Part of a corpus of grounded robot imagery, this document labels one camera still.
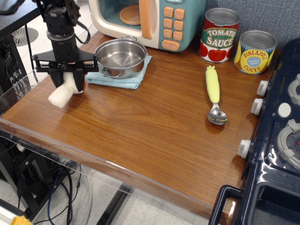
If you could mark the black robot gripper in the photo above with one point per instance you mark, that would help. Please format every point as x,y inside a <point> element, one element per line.
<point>65,56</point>

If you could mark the plush mushroom toy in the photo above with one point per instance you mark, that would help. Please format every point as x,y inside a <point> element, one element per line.
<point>63,93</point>

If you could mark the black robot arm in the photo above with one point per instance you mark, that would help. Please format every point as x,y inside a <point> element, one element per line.
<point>61,16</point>

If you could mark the black side desk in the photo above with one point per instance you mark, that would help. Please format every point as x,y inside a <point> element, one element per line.
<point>13,15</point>

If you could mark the stainless steel pot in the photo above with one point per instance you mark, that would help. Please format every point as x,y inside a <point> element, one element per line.
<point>121,58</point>

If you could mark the light blue folded cloth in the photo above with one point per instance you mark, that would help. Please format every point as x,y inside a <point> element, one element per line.
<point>126,83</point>

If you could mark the toy microwave oven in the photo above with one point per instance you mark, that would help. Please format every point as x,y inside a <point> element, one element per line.
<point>168,25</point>

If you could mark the black table leg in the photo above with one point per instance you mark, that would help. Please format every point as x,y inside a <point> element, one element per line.
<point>113,207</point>

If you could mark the tomato sauce can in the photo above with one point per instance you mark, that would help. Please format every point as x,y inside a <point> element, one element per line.
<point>219,33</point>

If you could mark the pineapple slices can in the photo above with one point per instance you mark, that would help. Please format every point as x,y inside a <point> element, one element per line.
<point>255,51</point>

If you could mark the white stove knob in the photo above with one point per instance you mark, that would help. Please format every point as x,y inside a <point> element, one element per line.
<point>256,106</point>
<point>262,88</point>
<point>244,148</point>

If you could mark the dark blue toy stove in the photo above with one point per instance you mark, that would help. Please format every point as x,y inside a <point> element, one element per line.
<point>270,193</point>

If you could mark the spoon with green handle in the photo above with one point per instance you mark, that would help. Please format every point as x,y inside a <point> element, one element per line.
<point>216,115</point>

